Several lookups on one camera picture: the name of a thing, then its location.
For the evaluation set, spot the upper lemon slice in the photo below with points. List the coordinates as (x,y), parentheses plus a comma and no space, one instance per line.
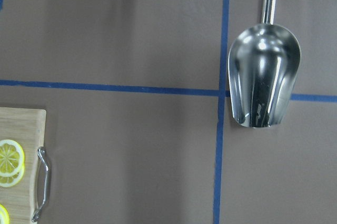
(12,157)

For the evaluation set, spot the steel scoop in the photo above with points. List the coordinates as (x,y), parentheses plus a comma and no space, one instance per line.
(263,65)

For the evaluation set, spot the lower stacked lemon slice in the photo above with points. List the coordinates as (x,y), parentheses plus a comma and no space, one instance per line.
(11,181)

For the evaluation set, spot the single lemon slice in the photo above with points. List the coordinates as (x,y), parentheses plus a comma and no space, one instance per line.
(4,215)

